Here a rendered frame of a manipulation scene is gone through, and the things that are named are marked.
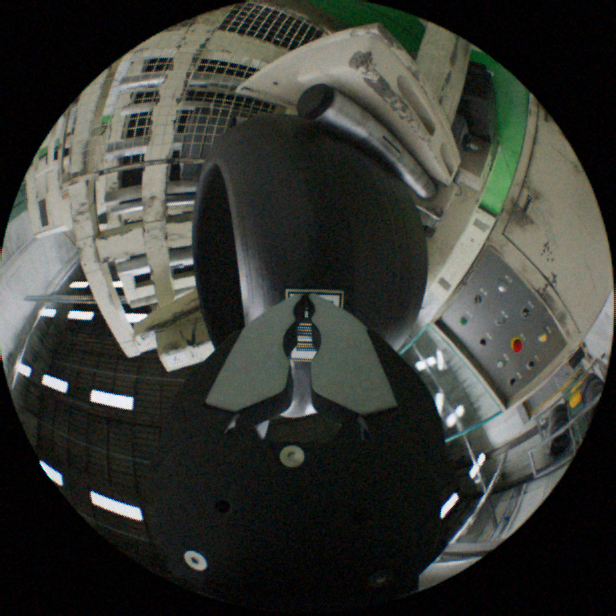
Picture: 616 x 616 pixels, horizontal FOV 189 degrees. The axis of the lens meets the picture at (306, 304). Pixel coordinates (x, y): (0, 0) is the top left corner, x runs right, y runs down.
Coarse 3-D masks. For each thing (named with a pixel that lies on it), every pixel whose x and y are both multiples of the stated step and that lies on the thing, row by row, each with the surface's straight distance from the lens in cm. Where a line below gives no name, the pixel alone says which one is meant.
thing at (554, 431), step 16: (592, 368) 484; (576, 384) 479; (592, 384) 417; (592, 400) 369; (560, 416) 416; (576, 416) 366; (592, 416) 419; (560, 432) 367; (560, 448) 426; (560, 464) 398
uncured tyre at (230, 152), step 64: (256, 128) 23; (320, 128) 22; (256, 192) 16; (320, 192) 14; (384, 192) 21; (192, 256) 58; (256, 256) 15; (320, 256) 13; (384, 256) 16; (384, 320) 18
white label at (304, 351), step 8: (288, 296) 13; (320, 296) 13; (328, 296) 13; (336, 296) 13; (336, 304) 13; (304, 320) 14; (304, 328) 14; (304, 336) 14; (304, 344) 15; (296, 352) 15; (304, 352) 15; (312, 352) 15; (296, 360) 16; (304, 360) 16
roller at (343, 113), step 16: (304, 96) 21; (320, 96) 19; (336, 96) 20; (304, 112) 20; (320, 112) 19; (336, 112) 20; (352, 112) 21; (336, 128) 21; (352, 128) 21; (368, 128) 23; (384, 128) 26; (368, 144) 24; (384, 144) 25; (400, 144) 29; (384, 160) 28; (400, 160) 29; (400, 176) 34; (416, 176) 35; (432, 192) 45
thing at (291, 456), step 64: (192, 448) 6; (256, 448) 5; (320, 448) 5; (384, 448) 5; (192, 512) 6; (256, 512) 5; (320, 512) 5; (384, 512) 5; (192, 576) 7; (256, 576) 6; (320, 576) 5; (384, 576) 6
